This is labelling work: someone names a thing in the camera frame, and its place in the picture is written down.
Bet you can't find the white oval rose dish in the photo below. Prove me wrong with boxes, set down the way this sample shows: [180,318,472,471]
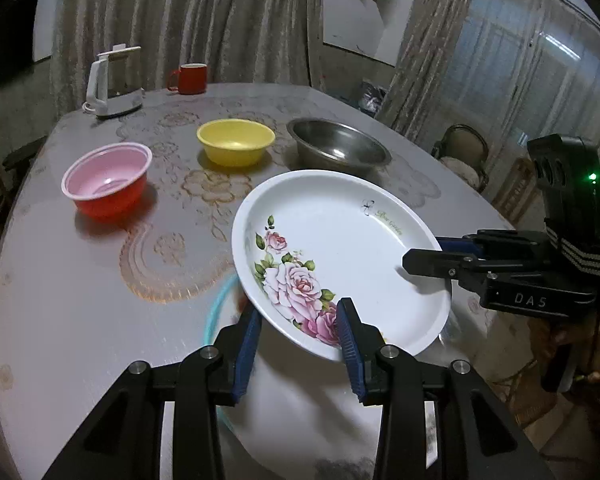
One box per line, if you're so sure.
[232,170,451,362]

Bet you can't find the turquoise round plate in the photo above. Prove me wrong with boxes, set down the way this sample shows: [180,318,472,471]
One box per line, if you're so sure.
[201,271,242,441]

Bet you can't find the stainless steel bowl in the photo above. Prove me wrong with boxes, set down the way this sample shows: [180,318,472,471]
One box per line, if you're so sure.
[287,118,392,176]

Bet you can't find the yellow bowl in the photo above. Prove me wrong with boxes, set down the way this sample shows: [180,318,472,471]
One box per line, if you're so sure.
[197,118,276,168]

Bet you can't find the red plastic bowl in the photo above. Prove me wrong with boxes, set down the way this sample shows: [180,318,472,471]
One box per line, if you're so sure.
[61,142,152,221]

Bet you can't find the large white patterned plate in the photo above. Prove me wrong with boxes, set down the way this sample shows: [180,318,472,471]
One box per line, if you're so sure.
[224,324,381,479]

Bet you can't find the person right hand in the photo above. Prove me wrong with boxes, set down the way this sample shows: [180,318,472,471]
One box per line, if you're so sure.
[528,312,600,403]

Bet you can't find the wooden chair far right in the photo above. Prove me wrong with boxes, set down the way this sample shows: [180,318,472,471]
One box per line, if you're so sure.
[492,158,538,226]

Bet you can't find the upholstered chair right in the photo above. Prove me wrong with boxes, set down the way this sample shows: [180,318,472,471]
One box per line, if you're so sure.
[431,124,489,193]

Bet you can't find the right window curtain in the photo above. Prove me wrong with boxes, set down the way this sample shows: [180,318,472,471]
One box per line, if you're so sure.
[378,0,600,202]

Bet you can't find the red mug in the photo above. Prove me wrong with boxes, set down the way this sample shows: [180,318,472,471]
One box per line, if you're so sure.
[166,63,208,96]

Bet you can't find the beige curtain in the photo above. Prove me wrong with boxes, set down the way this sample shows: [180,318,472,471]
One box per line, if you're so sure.
[50,0,324,115]

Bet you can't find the white electric kettle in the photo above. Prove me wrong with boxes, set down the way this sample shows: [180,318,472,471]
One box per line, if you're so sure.
[83,44,144,119]

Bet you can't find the black wall television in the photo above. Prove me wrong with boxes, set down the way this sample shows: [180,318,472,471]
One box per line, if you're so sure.
[12,0,38,67]

